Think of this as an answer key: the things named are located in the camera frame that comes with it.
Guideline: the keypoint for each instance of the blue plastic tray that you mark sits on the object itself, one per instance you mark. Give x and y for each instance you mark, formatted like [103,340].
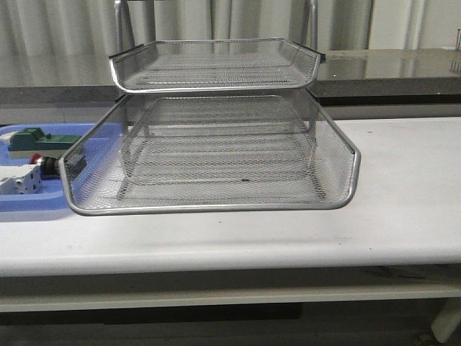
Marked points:
[36,202]

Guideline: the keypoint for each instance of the green terminal block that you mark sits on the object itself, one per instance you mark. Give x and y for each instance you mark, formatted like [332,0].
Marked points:
[33,140]

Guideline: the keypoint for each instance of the mesh tray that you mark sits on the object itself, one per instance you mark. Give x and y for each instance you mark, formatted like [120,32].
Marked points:
[261,118]
[215,65]
[166,163]

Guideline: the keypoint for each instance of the red push button switch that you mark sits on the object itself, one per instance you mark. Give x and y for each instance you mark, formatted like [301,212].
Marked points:
[49,166]

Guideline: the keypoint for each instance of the grey stone counter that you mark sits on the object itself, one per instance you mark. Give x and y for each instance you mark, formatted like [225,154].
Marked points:
[351,84]

